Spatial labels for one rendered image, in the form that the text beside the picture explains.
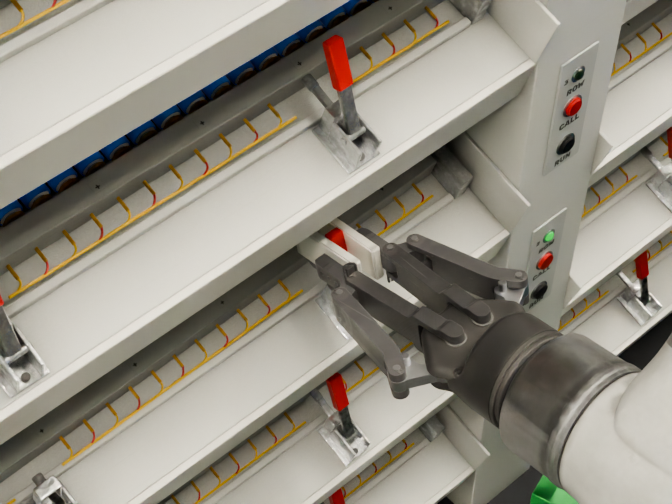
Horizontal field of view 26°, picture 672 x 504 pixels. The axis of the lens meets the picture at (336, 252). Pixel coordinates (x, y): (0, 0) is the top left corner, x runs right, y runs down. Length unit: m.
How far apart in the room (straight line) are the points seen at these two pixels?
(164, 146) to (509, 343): 0.25
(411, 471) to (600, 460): 0.63
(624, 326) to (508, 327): 0.68
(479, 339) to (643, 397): 0.13
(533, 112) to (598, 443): 0.31
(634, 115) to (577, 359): 0.42
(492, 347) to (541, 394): 0.05
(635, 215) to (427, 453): 0.32
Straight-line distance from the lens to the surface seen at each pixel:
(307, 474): 1.28
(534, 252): 1.25
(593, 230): 1.44
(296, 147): 0.97
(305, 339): 1.11
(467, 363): 0.95
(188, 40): 0.78
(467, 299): 1.00
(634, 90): 1.31
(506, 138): 1.13
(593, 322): 1.62
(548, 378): 0.91
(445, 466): 1.51
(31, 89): 0.76
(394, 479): 1.49
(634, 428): 0.87
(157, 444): 1.07
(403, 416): 1.31
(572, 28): 1.07
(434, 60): 1.03
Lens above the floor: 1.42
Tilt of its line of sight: 52 degrees down
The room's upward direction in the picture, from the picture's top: straight up
